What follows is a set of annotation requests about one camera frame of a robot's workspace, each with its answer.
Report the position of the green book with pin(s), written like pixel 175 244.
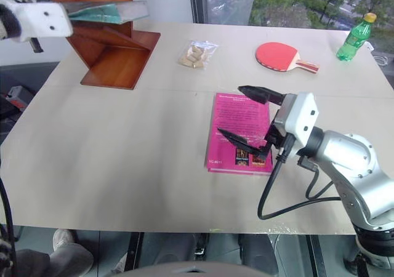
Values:
pixel 123 12

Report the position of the red table tennis paddle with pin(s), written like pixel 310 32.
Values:
pixel 275 55

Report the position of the clear plastic sheet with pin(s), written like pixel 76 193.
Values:
pixel 229 3

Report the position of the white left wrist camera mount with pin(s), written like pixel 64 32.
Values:
pixel 40 21

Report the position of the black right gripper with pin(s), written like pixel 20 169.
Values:
pixel 278 137

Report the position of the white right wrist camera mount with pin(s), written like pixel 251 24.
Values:
pixel 300 112

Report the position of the wooden bookshelf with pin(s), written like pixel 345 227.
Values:
pixel 118 63

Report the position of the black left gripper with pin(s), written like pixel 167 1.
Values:
pixel 36 45

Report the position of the green bottle with yellow cap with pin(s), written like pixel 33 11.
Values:
pixel 352 40

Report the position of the clear bag of corks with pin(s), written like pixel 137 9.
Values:
pixel 195 55

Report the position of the grey shoe and trouser leg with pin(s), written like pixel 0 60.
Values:
pixel 58 254

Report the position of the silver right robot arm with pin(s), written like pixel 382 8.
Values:
pixel 348 157

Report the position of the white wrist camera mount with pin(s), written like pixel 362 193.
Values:
pixel 40 21
pixel 300 112

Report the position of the dark window frame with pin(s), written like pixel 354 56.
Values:
pixel 197 1

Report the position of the black table leg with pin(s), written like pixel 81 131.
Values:
pixel 134 250

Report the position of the pink book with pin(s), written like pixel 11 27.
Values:
pixel 238 123

